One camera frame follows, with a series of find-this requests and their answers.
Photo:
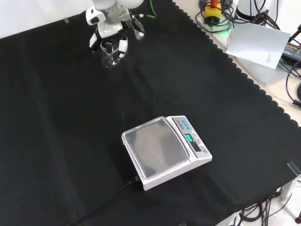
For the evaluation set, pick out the black power adapter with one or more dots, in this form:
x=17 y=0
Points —
x=292 y=53

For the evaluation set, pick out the clear glass beaker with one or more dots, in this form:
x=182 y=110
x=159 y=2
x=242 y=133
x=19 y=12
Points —
x=109 y=55

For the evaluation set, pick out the yellow stop button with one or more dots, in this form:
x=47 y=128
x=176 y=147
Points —
x=212 y=11

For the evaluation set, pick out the white cylindrical base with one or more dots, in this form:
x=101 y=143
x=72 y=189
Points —
x=247 y=8

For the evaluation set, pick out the black cloth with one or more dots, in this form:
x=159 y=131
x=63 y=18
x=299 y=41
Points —
x=117 y=122

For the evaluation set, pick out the white electronic balance steel pan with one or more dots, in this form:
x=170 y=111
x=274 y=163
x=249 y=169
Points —
x=165 y=151

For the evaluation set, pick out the grey tape strip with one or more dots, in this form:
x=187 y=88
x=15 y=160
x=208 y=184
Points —
x=66 y=21

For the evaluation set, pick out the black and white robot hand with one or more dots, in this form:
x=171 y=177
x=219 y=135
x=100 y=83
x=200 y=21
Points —
x=109 y=28

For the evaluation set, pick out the metal clamp bracket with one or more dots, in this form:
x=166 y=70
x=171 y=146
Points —
x=290 y=180

